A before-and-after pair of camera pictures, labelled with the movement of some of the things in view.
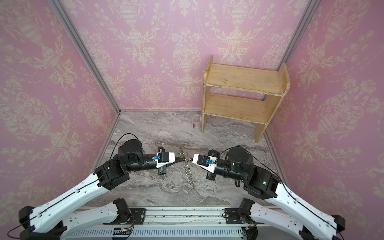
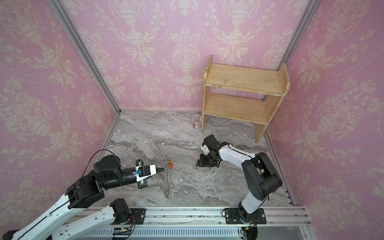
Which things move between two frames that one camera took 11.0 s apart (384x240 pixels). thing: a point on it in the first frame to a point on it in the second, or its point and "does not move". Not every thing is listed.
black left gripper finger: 178,159 to 159,169
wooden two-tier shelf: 273,83 does not move
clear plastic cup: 196,120 does not move
